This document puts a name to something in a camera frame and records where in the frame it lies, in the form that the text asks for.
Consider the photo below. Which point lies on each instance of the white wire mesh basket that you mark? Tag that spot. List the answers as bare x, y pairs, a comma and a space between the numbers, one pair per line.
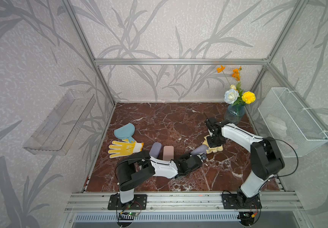
304, 134

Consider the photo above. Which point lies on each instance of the artificial flower bouquet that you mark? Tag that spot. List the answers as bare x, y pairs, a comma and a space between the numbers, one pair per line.
236, 95

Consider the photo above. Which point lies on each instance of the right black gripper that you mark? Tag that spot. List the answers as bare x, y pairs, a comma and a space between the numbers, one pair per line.
220, 142

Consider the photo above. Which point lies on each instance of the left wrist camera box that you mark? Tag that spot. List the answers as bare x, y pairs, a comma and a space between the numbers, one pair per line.
203, 157

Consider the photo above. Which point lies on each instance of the yellow microfiber cloth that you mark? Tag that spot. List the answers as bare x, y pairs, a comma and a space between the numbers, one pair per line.
210, 150

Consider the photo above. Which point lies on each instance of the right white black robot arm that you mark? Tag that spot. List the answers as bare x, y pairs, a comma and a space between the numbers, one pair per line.
265, 156

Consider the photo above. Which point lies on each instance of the pink eyeglass case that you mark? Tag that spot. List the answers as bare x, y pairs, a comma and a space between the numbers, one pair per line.
168, 153

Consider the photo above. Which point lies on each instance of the yellow white work glove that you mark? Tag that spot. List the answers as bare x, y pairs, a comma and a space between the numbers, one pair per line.
124, 148

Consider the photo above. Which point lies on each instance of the glass flower vase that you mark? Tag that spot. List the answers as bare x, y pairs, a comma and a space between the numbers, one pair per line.
234, 113

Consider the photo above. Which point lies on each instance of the clear acrylic wall shelf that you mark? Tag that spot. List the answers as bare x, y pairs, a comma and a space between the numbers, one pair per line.
58, 131

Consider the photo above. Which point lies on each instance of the white items in basket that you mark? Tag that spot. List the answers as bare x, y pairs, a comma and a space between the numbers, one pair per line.
276, 125

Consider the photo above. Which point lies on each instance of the blue-grey fabric eyeglass case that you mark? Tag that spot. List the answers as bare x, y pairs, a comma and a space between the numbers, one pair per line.
155, 150

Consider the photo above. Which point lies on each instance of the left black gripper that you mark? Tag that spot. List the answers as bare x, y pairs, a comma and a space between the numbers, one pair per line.
186, 158

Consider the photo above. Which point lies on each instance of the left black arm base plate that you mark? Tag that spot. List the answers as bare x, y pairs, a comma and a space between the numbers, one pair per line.
139, 202

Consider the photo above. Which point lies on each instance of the aluminium front rail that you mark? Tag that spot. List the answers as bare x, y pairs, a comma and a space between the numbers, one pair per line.
183, 202

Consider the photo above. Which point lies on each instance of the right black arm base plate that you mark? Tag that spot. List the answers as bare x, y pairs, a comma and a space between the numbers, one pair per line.
239, 201

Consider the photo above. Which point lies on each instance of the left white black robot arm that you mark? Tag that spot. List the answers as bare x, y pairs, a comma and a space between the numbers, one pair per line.
138, 168

